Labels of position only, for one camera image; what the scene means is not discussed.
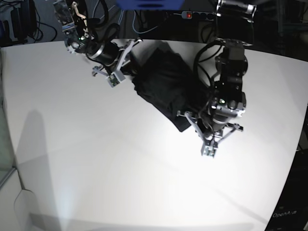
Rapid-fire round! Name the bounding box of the black OpenArm case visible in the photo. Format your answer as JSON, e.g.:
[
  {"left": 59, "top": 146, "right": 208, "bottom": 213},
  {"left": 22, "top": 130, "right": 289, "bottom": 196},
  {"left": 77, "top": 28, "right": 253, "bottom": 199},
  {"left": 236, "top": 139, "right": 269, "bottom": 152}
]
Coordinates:
[{"left": 265, "top": 150, "right": 308, "bottom": 231}]

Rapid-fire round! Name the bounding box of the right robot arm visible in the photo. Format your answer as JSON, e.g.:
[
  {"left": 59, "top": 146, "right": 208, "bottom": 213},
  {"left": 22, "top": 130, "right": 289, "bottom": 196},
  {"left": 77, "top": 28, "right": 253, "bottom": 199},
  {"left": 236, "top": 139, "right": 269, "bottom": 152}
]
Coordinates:
[{"left": 53, "top": 0, "right": 142, "bottom": 86}]

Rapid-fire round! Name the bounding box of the black box left background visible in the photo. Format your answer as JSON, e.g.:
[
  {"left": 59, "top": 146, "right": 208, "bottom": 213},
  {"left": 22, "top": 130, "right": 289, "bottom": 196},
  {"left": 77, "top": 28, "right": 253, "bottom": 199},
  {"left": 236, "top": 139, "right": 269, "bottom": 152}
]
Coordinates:
[{"left": 11, "top": 0, "right": 37, "bottom": 40}]

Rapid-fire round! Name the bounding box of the light grey cable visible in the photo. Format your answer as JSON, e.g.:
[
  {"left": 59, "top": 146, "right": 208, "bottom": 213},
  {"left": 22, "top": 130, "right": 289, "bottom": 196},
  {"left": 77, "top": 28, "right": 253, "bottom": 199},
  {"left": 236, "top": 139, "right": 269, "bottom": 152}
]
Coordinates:
[{"left": 90, "top": 0, "right": 169, "bottom": 39}]

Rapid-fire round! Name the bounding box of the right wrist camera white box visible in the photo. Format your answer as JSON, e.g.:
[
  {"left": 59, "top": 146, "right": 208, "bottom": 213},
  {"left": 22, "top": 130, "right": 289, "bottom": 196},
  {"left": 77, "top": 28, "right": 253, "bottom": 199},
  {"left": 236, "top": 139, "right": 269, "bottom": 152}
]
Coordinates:
[{"left": 106, "top": 71, "right": 126, "bottom": 88}]

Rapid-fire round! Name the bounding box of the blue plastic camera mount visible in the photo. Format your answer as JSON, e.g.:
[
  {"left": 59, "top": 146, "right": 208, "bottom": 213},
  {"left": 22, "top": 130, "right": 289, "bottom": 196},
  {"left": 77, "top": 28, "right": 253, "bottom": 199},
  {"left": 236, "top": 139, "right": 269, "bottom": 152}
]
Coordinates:
[{"left": 116, "top": 0, "right": 184, "bottom": 10}]

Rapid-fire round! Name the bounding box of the white power strip red switch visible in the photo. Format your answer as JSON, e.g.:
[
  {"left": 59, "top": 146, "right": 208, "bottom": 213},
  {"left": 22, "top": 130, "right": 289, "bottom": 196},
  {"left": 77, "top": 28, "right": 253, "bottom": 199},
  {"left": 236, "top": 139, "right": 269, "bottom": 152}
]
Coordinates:
[{"left": 180, "top": 11, "right": 216, "bottom": 21}]

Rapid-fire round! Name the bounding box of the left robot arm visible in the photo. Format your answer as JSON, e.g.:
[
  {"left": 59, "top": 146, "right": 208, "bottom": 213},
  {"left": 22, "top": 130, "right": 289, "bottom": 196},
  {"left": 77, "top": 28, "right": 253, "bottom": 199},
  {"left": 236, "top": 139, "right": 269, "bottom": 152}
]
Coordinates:
[{"left": 177, "top": 0, "right": 257, "bottom": 157}]

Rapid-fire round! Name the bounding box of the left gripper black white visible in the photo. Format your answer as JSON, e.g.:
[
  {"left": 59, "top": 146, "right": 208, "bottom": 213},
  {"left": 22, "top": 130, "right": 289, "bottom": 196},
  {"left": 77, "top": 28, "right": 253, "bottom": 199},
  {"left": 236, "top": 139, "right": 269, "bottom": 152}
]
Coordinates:
[{"left": 177, "top": 110, "right": 244, "bottom": 151}]

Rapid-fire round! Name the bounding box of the dark navy long-sleeve shirt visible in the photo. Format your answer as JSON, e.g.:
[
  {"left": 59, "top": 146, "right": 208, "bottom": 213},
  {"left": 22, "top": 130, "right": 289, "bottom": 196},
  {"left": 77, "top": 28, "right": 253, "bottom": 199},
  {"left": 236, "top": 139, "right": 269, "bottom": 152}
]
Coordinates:
[{"left": 132, "top": 41, "right": 209, "bottom": 132}]

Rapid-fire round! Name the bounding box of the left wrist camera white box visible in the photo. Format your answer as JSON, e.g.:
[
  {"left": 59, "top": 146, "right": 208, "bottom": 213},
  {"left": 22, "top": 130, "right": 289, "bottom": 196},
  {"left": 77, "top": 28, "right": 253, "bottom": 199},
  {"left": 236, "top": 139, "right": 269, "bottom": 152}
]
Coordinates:
[{"left": 201, "top": 143, "right": 218, "bottom": 158}]

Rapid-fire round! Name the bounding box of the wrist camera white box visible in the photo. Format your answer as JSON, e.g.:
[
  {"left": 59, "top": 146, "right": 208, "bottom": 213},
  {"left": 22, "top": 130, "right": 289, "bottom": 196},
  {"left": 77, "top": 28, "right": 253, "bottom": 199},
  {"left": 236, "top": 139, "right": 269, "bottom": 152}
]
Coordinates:
[
  {"left": 106, "top": 71, "right": 126, "bottom": 88},
  {"left": 201, "top": 143, "right": 218, "bottom": 158}
]

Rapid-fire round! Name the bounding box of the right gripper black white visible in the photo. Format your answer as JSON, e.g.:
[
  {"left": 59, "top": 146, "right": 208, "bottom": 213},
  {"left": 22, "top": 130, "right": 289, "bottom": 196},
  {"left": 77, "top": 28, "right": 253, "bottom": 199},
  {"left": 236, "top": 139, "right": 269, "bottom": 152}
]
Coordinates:
[{"left": 90, "top": 38, "right": 142, "bottom": 77}]

